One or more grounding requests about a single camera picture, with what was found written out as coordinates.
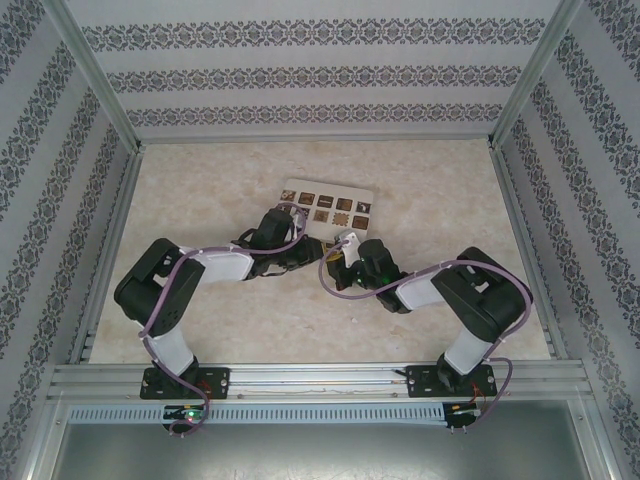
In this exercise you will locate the white box with picture tiles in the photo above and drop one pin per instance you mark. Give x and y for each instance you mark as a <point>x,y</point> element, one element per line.
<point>340,210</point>

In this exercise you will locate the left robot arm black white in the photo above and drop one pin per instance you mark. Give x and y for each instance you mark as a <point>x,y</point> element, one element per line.
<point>150,295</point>

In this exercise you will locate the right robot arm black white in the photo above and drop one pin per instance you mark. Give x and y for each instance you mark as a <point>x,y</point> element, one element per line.
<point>480,300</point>

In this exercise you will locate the grey metal sheet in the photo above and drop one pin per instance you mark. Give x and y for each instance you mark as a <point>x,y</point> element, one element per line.
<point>320,450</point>

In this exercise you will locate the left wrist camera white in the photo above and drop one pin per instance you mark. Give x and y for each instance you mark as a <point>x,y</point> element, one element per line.
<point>300,222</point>

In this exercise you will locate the aluminium mounting rail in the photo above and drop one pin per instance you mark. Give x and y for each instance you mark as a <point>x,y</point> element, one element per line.
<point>320,382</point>

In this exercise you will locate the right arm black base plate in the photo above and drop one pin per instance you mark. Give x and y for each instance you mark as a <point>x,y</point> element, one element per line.
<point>420,381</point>

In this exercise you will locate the aluminium side rail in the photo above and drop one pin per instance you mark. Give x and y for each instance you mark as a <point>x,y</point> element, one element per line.
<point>122,200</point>
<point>515,200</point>

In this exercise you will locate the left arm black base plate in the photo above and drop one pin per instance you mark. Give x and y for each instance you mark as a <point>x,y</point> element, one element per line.
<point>215,382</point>

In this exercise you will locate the aluminium frame post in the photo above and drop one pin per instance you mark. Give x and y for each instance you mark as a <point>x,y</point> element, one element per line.
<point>95,75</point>
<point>537,70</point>

